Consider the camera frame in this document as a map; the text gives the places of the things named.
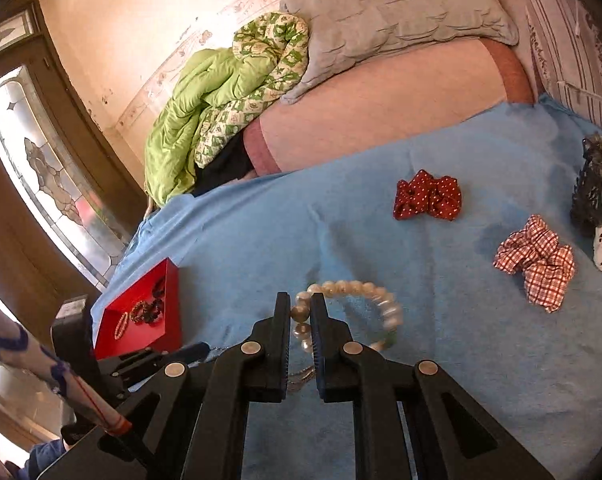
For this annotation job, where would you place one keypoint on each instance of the pink bolster cushion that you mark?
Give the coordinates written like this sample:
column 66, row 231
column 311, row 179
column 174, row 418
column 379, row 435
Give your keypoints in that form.
column 381, row 110

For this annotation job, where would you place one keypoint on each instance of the red plaid scrunchie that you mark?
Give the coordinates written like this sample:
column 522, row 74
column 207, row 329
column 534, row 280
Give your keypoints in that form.
column 536, row 260

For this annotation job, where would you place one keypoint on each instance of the wooden door with glass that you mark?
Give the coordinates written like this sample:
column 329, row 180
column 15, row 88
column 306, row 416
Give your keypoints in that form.
column 46, row 170

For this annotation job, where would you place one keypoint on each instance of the dark cloth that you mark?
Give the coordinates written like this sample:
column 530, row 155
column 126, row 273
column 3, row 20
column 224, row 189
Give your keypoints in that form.
column 226, row 165

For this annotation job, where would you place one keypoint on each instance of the blue blanket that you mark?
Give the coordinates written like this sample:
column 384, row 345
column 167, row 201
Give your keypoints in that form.
column 431, row 370

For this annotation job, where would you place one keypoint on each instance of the red polka dot scrunchie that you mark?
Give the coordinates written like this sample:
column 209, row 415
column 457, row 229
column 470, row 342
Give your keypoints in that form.
column 428, row 195

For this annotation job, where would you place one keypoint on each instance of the striped pillow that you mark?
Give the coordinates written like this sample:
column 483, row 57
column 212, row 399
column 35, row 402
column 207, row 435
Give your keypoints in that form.
column 561, row 40

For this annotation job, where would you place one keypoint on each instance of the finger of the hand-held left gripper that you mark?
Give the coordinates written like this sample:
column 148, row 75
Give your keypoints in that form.
column 191, row 353

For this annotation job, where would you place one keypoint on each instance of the person's left forearm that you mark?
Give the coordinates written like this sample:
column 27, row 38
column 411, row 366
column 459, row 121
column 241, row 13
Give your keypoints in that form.
column 26, row 355

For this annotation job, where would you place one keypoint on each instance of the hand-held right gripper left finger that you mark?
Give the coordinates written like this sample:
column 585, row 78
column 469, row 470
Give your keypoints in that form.
column 283, row 345

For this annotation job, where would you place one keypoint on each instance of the green patterned quilt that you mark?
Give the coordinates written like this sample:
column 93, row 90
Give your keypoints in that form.
column 181, row 120

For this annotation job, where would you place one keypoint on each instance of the black hair claw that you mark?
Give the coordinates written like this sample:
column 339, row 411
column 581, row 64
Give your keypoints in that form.
column 587, row 200

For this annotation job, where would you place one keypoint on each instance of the red cardboard box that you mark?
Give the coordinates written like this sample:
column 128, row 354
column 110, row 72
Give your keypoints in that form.
column 146, row 340

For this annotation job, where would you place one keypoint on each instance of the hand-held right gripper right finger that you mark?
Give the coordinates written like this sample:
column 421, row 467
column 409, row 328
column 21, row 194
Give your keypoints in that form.
column 318, row 345

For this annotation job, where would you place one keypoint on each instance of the grey pillow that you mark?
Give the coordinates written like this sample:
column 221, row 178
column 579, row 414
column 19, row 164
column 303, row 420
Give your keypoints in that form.
column 396, row 5

